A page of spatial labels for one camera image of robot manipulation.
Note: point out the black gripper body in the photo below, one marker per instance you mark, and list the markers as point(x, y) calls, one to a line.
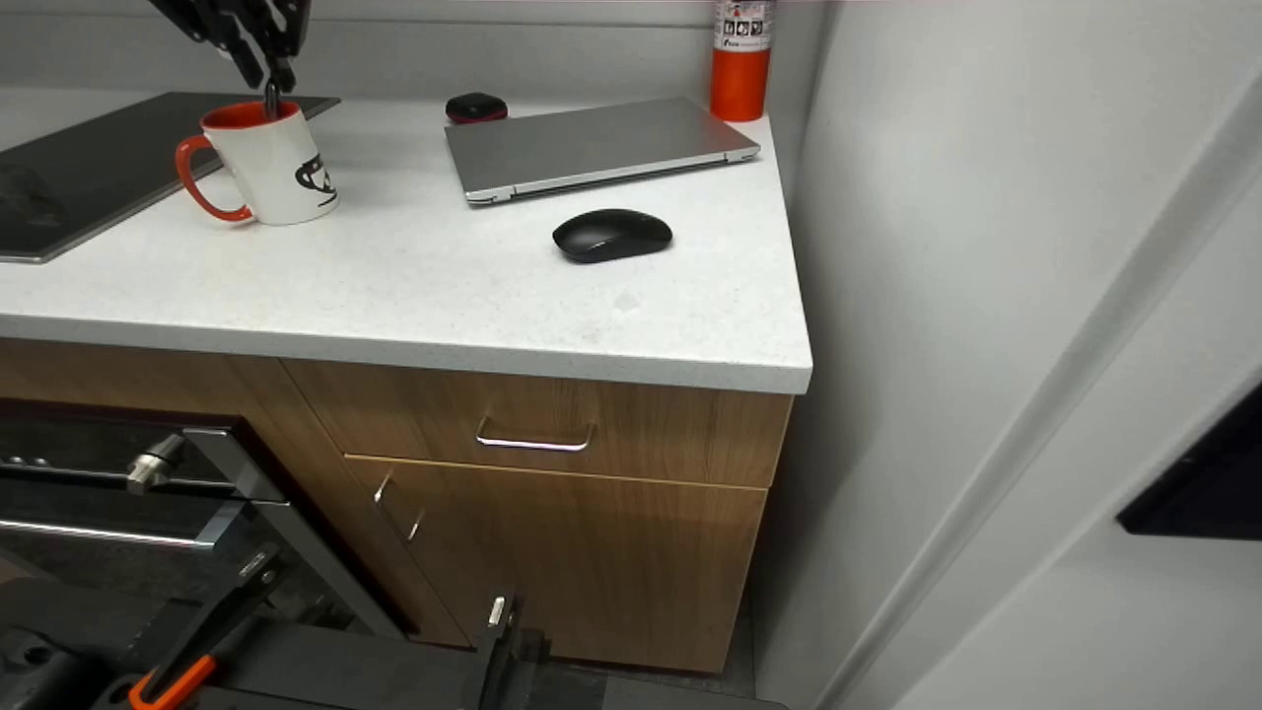
point(230, 15)

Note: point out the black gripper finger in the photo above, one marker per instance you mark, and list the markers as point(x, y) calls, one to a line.
point(283, 73)
point(247, 60)

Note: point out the black pen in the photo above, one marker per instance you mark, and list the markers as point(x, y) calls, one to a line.
point(272, 106)

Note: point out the white mug orange inside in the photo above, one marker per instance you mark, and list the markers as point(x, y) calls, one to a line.
point(283, 173)

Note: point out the black earbuds case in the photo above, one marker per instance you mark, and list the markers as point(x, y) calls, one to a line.
point(476, 110)

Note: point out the grey closed laptop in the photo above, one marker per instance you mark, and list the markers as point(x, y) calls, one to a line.
point(592, 148)

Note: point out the black computer mouse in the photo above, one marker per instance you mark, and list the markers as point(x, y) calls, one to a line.
point(611, 234)

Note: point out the silver clamp screw rod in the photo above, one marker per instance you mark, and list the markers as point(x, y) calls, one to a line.
point(143, 473)

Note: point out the small silver cabinet knob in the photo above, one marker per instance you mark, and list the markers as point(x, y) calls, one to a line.
point(381, 489)
point(417, 527)

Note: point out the wooden base cabinet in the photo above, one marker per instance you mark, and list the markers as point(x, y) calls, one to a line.
point(592, 556)

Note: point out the black wall box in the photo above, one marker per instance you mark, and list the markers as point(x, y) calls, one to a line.
point(1204, 489)

